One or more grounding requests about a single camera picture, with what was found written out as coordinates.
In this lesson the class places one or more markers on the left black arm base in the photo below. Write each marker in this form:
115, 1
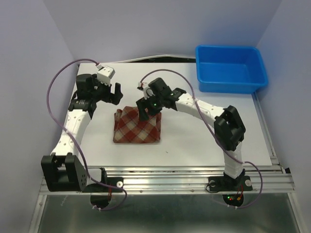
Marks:
101, 195

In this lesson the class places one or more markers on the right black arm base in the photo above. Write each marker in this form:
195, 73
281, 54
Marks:
233, 189

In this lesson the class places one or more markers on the aluminium rail frame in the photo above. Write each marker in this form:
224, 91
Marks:
174, 200

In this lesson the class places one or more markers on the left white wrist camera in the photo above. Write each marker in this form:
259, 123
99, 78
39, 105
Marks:
105, 74

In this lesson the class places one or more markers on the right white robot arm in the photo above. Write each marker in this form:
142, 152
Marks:
228, 127

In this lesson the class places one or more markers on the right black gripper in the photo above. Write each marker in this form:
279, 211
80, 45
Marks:
143, 104

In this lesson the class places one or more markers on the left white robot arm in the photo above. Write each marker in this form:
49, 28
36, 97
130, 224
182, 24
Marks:
62, 169

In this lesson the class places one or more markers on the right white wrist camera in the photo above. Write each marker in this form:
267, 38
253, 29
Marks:
145, 88

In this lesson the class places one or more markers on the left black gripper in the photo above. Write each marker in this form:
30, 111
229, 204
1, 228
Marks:
114, 98

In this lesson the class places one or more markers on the blue plastic bin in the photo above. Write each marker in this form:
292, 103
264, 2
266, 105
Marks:
230, 69

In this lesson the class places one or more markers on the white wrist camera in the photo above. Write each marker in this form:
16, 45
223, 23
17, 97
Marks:
145, 88
105, 74

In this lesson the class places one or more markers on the red plaid skirt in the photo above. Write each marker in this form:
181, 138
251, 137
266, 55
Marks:
128, 129

